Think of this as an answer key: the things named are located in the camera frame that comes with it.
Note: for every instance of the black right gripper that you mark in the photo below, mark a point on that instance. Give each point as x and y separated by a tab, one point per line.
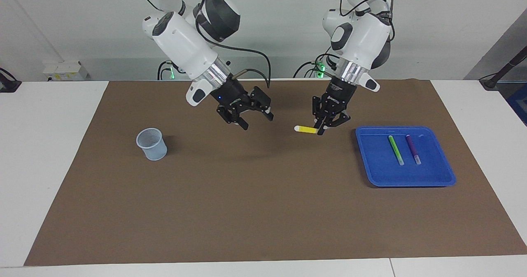
234	100

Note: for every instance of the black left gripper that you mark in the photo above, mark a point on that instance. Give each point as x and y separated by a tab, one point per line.
339	98

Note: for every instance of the yellow highlighter pen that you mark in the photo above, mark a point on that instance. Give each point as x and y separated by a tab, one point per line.
306	129

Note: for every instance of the green highlighter pen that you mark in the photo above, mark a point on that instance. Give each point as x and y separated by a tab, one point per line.
395	149

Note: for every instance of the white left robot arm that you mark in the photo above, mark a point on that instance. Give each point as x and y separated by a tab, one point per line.
362	34

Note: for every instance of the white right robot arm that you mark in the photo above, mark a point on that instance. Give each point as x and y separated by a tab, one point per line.
185	42

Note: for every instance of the purple highlighter pen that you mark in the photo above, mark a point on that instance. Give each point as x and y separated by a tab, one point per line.
413	148

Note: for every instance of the brown table mat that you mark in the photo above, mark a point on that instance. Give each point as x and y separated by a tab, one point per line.
263	207

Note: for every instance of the translucent plastic cup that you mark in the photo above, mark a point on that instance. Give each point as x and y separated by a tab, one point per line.
154	149

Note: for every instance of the blue plastic tray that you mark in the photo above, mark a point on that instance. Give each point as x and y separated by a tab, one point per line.
428	174

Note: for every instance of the black tripod pole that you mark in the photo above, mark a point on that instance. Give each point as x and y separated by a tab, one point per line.
504	69

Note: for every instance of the blue crate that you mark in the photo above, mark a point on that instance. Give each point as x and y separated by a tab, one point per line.
518	104

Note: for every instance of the black clamp mount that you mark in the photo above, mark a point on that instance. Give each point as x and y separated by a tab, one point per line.
8	83

